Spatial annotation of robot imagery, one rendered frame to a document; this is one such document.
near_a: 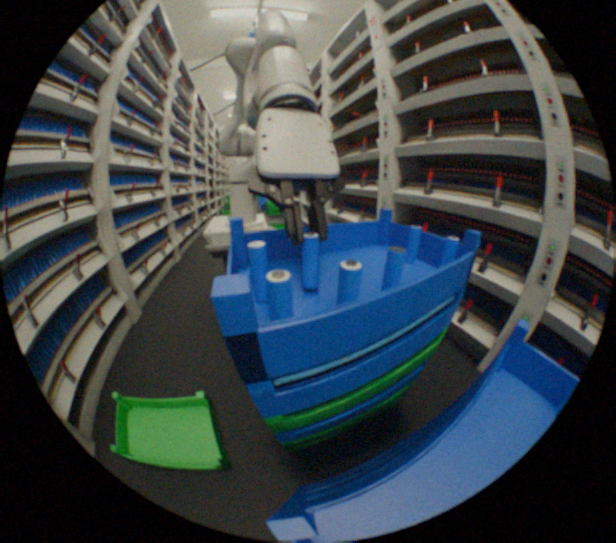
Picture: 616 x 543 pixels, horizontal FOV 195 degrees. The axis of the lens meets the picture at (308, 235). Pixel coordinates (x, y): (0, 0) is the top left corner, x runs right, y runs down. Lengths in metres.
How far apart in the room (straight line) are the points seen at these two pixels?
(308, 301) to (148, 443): 0.60
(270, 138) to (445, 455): 0.37
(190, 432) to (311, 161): 0.64
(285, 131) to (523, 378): 0.45
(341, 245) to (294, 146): 0.20
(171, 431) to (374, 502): 0.51
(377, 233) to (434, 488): 0.41
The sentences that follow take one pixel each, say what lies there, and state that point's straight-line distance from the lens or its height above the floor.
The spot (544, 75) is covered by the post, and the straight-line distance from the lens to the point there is 0.71.
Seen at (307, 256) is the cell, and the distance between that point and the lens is 0.19.
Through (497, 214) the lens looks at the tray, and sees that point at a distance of 0.62.
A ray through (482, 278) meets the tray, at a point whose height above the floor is 0.29.
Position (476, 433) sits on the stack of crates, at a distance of 0.26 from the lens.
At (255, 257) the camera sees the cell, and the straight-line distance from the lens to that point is 0.17.
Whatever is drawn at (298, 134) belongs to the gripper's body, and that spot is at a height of 0.58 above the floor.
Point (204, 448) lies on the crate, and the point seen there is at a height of 0.00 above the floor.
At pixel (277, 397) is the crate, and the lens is 0.17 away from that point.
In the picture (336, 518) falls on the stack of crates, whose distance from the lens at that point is 0.21.
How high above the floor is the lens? 0.53
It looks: 17 degrees down
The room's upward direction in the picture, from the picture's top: straight up
